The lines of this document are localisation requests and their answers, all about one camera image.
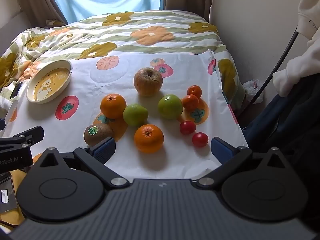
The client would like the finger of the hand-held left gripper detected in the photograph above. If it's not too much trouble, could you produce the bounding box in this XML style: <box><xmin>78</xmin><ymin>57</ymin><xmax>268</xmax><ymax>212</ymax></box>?
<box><xmin>0</xmin><ymin>126</ymin><xmax>45</xmax><ymax>153</ymax></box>

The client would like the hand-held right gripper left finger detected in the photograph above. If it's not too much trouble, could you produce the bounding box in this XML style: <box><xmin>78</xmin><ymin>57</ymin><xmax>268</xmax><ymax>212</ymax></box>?
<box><xmin>37</xmin><ymin>137</ymin><xmax>131</xmax><ymax>191</ymax></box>

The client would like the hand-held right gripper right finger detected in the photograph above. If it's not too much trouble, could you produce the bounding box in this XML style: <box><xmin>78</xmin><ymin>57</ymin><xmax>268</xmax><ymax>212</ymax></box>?
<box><xmin>195</xmin><ymin>137</ymin><xmax>288</xmax><ymax>190</ymax></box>

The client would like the brown kiwi with green sticker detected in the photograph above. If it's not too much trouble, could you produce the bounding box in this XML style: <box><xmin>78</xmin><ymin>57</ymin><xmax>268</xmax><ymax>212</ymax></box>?
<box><xmin>84</xmin><ymin>124</ymin><xmax>113</xmax><ymax>147</ymax></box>

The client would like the large orange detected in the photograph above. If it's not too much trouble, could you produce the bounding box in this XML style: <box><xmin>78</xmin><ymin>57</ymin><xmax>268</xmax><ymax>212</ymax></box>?
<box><xmin>134</xmin><ymin>124</ymin><xmax>165</xmax><ymax>154</ymax></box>
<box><xmin>100</xmin><ymin>93</ymin><xmax>127</xmax><ymax>119</ymax></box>

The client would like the green apple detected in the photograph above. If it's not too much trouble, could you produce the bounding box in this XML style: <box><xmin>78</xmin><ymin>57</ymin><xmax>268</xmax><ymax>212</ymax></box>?
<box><xmin>123</xmin><ymin>103</ymin><xmax>149</xmax><ymax>127</ymax></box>
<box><xmin>158</xmin><ymin>94</ymin><xmax>183</xmax><ymax>120</ymax></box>

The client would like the cream bowl with duck print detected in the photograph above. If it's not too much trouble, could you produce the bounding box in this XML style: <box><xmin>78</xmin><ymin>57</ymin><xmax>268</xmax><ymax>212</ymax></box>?
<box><xmin>26</xmin><ymin>60</ymin><xmax>73</xmax><ymax>104</ymax></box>

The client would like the small tangerine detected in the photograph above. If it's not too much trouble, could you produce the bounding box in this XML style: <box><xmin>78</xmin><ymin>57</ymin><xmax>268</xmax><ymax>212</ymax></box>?
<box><xmin>187</xmin><ymin>85</ymin><xmax>202</xmax><ymax>98</ymax></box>
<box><xmin>181</xmin><ymin>94</ymin><xmax>200</xmax><ymax>112</ymax></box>

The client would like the large brown russet apple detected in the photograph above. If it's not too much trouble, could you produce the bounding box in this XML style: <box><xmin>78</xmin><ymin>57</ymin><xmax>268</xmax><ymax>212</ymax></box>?
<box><xmin>133</xmin><ymin>67</ymin><xmax>163</xmax><ymax>97</ymax></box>

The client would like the yellow cloth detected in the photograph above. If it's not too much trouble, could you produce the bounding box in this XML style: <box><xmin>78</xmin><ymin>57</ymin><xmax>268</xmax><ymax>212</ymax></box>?
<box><xmin>0</xmin><ymin>152</ymin><xmax>43</xmax><ymax>230</ymax></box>

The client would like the red cherry tomato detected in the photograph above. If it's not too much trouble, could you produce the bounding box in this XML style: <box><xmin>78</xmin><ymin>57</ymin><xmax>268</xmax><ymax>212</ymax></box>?
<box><xmin>192</xmin><ymin>132</ymin><xmax>209</xmax><ymax>147</ymax></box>
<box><xmin>179</xmin><ymin>121</ymin><xmax>196</xmax><ymax>135</ymax></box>

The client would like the black smartphone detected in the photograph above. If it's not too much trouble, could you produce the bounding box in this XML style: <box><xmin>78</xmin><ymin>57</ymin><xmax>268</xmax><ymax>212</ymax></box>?
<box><xmin>9</xmin><ymin>81</ymin><xmax>23</xmax><ymax>98</ymax></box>

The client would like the white fruit-printed cloth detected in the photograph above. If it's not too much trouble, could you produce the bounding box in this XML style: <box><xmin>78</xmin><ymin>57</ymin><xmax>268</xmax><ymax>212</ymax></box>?
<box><xmin>4</xmin><ymin>50</ymin><xmax>249</xmax><ymax>180</ymax></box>

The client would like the white plastic bag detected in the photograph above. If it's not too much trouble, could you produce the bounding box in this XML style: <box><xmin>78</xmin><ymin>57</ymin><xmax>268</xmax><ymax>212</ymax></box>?
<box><xmin>242</xmin><ymin>79</ymin><xmax>265</xmax><ymax>104</ymax></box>

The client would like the dark blue garment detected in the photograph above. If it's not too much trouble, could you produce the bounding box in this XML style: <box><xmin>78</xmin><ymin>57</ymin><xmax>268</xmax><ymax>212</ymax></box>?
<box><xmin>241</xmin><ymin>72</ymin><xmax>320</xmax><ymax>180</ymax></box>

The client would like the grey bed board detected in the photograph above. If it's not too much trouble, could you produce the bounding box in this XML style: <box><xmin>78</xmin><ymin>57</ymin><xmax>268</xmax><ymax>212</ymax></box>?
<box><xmin>0</xmin><ymin>12</ymin><xmax>33</xmax><ymax>57</ymax></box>

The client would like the white garment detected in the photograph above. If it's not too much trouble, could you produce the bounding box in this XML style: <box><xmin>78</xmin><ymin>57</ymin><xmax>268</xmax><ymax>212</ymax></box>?
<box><xmin>272</xmin><ymin>0</ymin><xmax>320</xmax><ymax>98</ymax></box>

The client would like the floral striped quilt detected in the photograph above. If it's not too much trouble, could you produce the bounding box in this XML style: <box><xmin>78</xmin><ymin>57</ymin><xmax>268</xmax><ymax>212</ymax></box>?
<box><xmin>0</xmin><ymin>10</ymin><xmax>247</xmax><ymax>135</ymax></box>

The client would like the black cable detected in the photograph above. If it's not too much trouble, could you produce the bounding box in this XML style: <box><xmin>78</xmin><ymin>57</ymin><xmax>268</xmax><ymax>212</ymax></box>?
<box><xmin>251</xmin><ymin>25</ymin><xmax>299</xmax><ymax>104</ymax></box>

